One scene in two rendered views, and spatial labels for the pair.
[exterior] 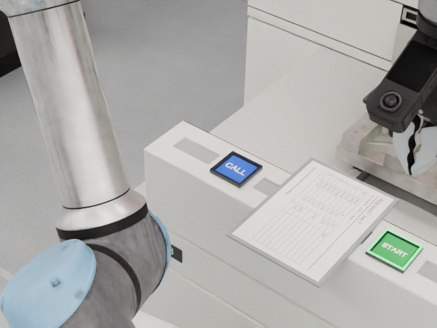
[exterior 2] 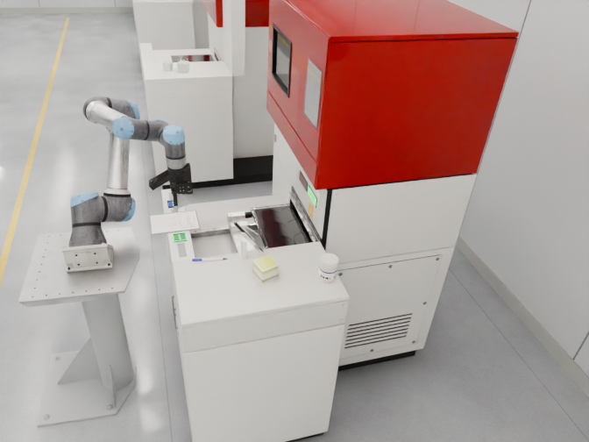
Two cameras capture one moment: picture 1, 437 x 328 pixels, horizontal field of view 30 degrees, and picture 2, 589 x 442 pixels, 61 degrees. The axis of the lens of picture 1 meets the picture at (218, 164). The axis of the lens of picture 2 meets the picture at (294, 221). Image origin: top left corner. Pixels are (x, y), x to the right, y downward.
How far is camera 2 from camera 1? 1.69 m
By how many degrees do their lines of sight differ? 27
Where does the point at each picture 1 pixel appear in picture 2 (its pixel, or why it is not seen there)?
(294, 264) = (152, 228)
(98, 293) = (88, 203)
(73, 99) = (113, 159)
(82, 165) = (110, 176)
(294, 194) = (177, 215)
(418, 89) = (158, 180)
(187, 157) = (167, 196)
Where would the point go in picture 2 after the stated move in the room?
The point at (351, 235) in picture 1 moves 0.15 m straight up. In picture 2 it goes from (175, 229) to (172, 200)
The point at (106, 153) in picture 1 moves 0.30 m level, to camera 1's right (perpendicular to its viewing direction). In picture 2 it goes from (117, 175) to (164, 201)
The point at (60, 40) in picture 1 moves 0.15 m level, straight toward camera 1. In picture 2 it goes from (115, 143) to (89, 157)
